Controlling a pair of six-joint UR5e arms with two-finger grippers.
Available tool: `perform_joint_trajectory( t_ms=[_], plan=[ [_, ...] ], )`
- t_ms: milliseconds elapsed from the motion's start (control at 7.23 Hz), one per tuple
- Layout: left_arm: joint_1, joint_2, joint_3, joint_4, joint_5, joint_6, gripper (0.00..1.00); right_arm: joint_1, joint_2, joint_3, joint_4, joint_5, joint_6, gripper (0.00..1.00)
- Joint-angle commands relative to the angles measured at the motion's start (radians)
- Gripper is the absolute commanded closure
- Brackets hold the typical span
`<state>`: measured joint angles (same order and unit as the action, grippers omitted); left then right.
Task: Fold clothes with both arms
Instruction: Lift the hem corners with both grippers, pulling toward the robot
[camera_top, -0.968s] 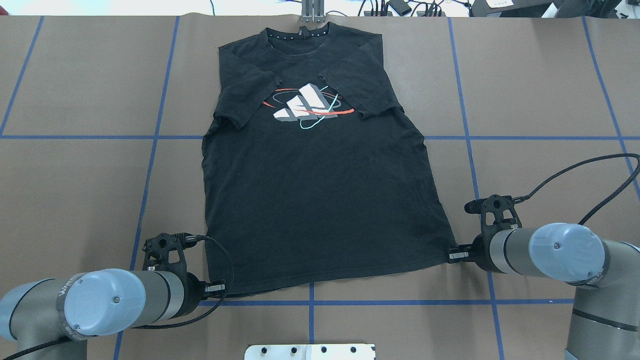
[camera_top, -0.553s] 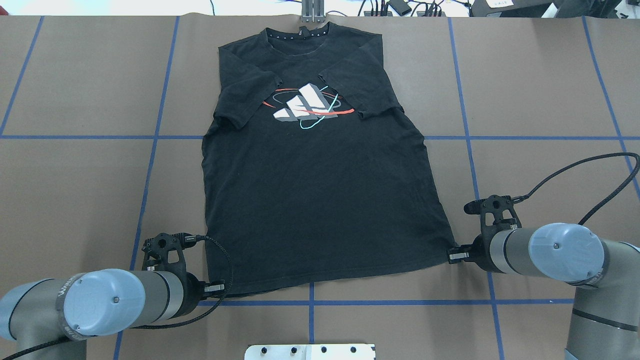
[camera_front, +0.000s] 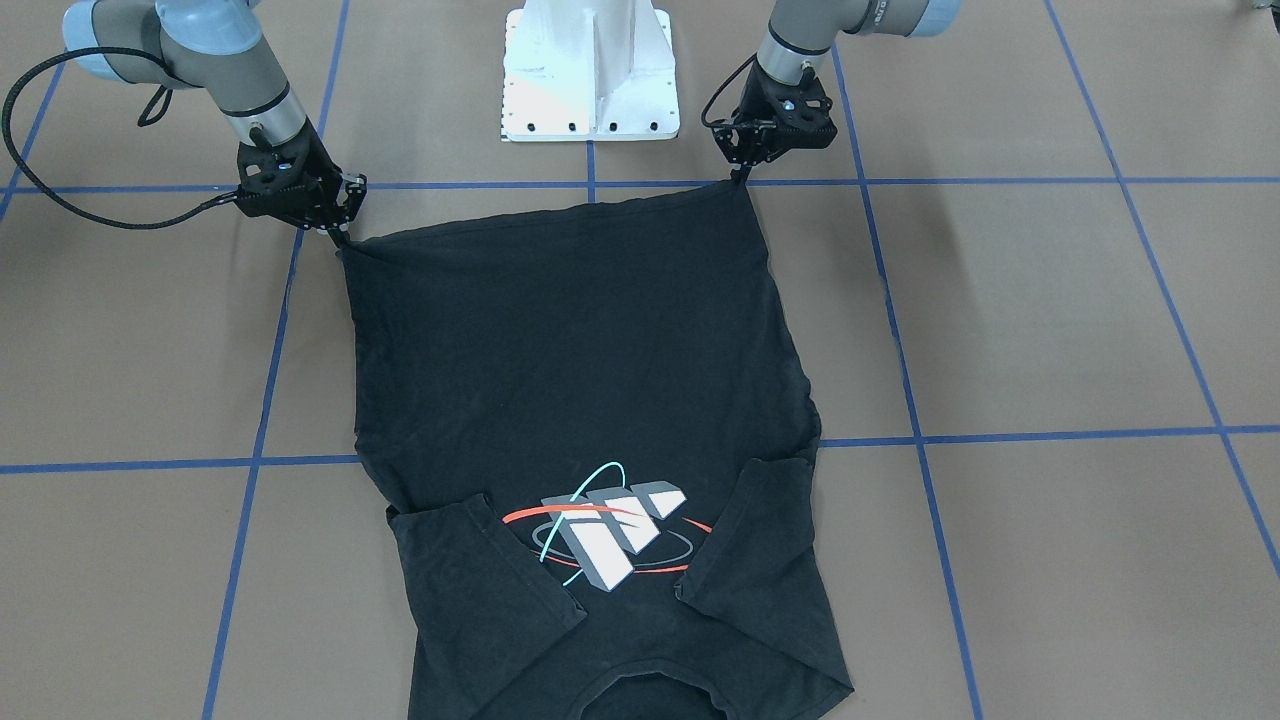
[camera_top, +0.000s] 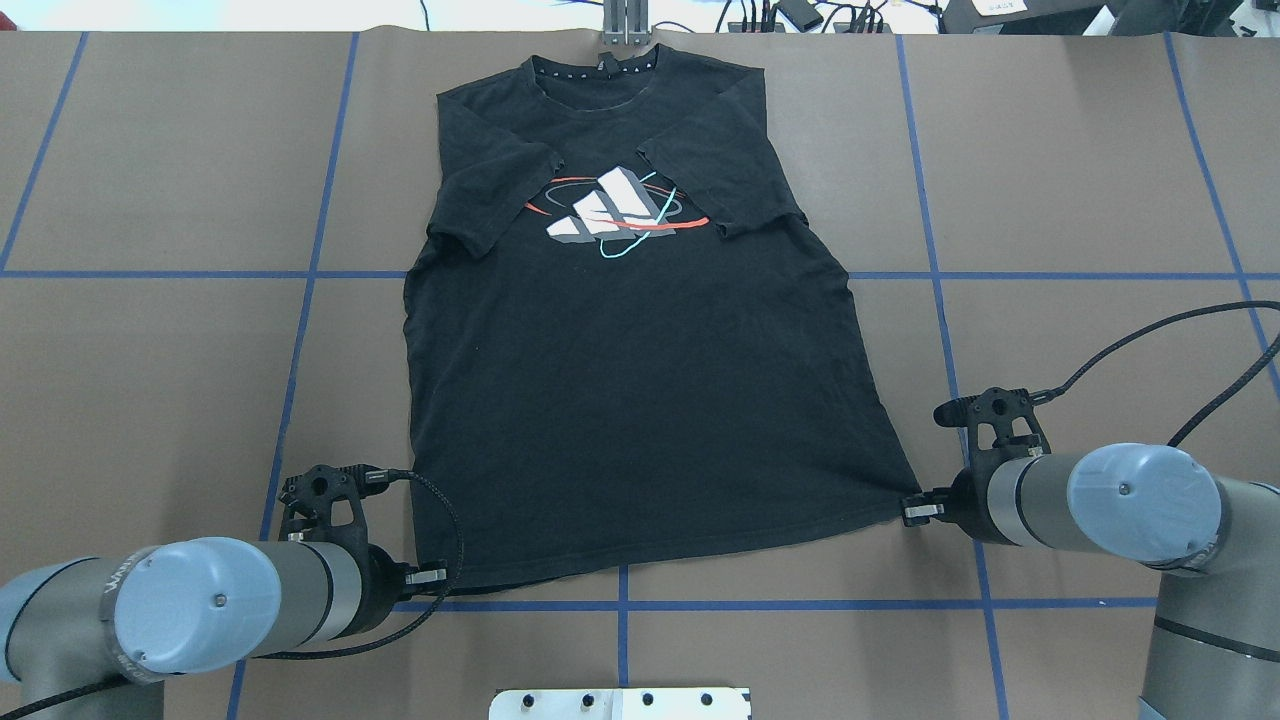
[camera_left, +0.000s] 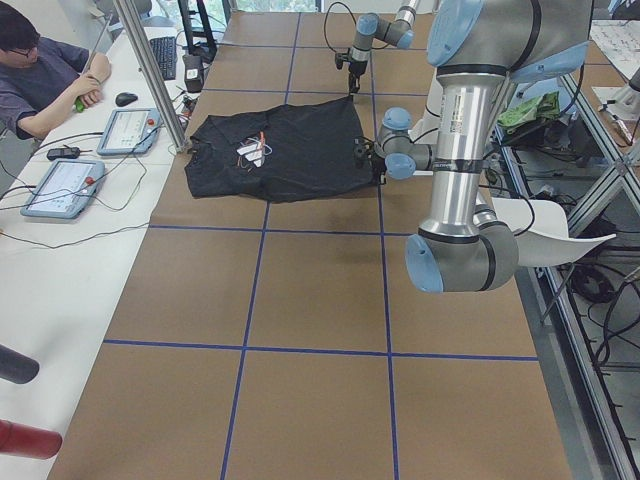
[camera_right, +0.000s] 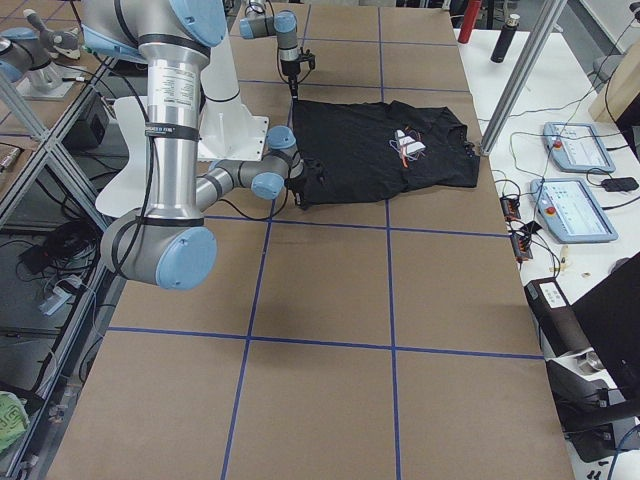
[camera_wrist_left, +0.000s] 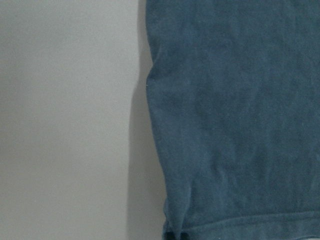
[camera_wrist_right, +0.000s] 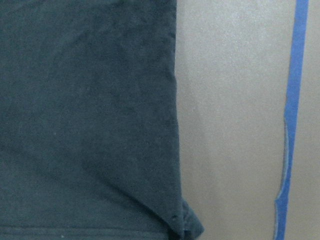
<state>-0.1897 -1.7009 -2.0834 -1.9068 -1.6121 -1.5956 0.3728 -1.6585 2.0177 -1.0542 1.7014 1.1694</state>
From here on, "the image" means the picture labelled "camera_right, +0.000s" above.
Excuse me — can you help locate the white plastic chair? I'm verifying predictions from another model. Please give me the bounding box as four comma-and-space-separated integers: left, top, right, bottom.
95, 96, 148, 218

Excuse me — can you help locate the black office chair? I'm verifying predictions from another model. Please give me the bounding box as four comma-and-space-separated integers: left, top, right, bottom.
524, 256, 639, 462

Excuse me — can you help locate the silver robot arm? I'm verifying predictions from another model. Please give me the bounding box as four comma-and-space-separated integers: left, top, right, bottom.
239, 1, 316, 100
82, 1, 305, 290

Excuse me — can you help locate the green cloth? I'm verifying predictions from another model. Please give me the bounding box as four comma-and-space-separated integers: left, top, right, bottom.
0, 391, 29, 451

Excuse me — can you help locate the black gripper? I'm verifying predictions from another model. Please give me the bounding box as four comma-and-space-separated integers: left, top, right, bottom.
285, 159, 328, 208
277, 47, 316, 101

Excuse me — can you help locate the black handheld device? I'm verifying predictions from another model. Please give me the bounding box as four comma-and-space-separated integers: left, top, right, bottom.
600, 177, 639, 192

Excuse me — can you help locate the black water bottle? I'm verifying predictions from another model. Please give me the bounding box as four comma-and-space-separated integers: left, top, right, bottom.
490, 13, 520, 63

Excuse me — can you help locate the teach pendant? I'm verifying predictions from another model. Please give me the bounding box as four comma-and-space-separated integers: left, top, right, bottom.
542, 122, 616, 174
530, 178, 618, 244

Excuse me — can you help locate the far teach pendant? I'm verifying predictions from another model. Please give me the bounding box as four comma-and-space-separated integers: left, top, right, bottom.
542, 122, 616, 174

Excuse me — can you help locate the black printed t-shirt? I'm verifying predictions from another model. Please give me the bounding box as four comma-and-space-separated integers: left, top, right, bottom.
293, 100, 480, 205

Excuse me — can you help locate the aluminium frame post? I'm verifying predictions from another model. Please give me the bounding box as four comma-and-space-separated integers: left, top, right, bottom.
480, 0, 567, 156

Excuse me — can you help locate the red water bottle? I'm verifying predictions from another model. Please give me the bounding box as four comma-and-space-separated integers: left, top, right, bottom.
457, 0, 483, 44

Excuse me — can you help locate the near teach pendant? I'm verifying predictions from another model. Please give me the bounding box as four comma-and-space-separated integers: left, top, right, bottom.
530, 178, 618, 244

